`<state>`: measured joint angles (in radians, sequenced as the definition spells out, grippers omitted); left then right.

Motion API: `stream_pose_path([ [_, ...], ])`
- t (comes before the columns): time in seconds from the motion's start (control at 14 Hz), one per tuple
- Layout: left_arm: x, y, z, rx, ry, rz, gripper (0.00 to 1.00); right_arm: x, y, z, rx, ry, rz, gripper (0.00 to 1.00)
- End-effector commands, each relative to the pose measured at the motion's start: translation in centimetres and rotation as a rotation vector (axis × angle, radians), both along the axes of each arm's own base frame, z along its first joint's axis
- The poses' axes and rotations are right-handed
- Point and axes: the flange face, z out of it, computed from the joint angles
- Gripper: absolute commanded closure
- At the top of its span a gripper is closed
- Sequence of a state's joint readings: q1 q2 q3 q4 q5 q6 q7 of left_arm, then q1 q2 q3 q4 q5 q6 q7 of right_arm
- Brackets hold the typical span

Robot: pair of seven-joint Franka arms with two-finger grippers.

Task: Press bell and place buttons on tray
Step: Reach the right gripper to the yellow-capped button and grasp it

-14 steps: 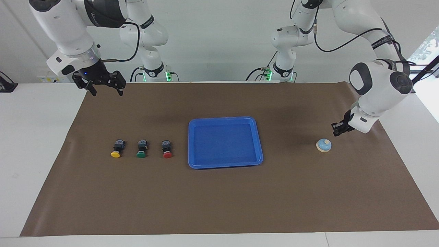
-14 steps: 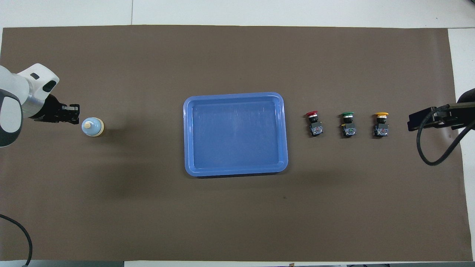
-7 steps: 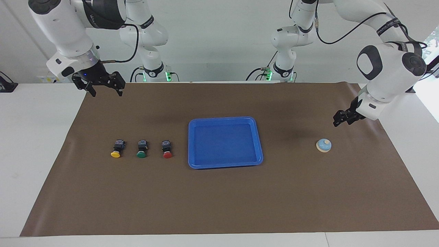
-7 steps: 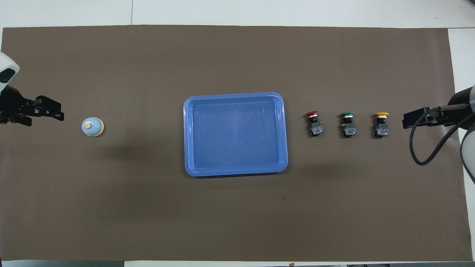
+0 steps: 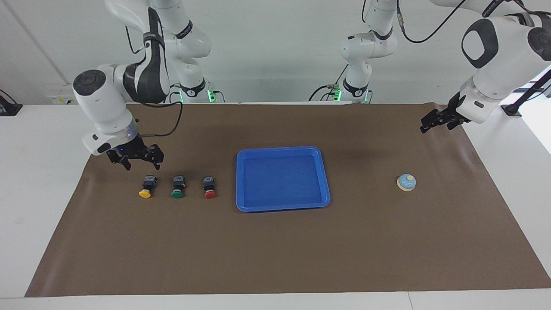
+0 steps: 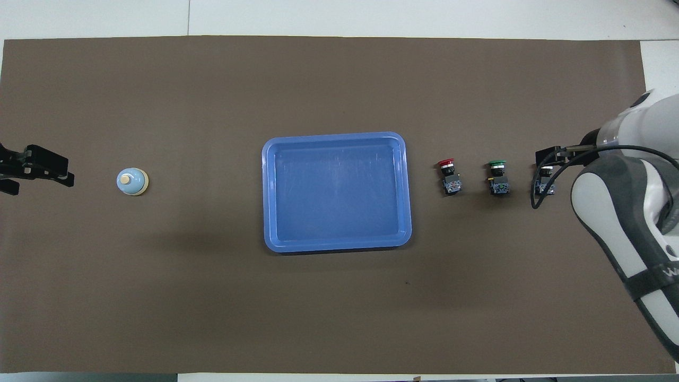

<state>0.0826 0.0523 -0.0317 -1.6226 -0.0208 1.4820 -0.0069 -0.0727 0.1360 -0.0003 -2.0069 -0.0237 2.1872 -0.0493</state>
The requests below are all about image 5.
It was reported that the blue plastic tray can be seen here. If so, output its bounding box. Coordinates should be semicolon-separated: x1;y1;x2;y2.
235;146;331;213

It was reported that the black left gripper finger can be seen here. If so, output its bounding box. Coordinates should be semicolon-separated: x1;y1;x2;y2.
435;115;458;130
421;110;444;134

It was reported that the brown table mat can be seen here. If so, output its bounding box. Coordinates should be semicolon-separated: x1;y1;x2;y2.
25;102;551;298

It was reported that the black left arm base cable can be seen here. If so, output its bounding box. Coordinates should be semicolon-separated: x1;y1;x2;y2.
308;64;349;102

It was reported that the light blue call bell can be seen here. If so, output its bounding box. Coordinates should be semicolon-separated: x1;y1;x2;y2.
396;174;417;192

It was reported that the black camera stand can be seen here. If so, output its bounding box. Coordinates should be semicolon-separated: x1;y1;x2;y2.
501;68;551;118

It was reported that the black desk clamp mount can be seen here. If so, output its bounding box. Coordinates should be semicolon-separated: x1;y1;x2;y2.
0;89;23;117

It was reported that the red mushroom push button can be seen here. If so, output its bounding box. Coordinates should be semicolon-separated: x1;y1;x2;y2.
202;175;217;200

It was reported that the green mushroom push button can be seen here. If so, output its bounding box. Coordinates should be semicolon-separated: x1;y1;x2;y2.
170;175;186;199

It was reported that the yellow mushroom push button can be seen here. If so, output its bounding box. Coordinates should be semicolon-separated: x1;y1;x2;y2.
138;174;158;199

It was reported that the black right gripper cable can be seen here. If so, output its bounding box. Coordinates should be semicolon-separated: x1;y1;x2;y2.
125;25;184;138

